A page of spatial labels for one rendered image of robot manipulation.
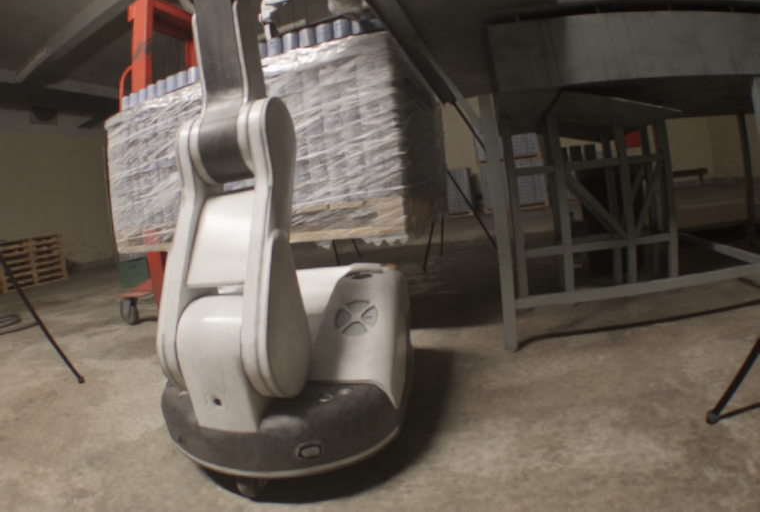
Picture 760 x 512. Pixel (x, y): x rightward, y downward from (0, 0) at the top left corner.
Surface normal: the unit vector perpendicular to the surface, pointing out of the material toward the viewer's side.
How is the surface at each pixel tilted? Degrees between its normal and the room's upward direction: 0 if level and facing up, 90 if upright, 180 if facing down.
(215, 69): 101
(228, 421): 90
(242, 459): 90
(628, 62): 90
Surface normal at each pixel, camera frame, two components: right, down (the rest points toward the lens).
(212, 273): -0.22, -0.48
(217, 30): -0.14, 0.28
